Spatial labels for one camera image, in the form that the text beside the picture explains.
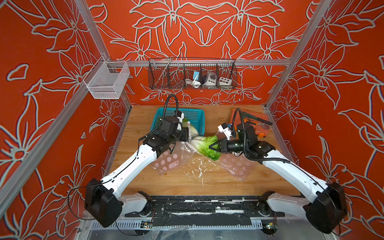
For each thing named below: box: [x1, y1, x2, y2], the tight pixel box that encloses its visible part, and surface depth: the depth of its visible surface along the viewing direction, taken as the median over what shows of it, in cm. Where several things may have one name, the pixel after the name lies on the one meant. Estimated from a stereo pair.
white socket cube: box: [218, 76, 233, 89], surface depth 96 cm
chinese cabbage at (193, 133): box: [182, 118, 199, 140], surface depth 88 cm
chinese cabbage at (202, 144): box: [190, 135, 221, 161], surface depth 74 cm
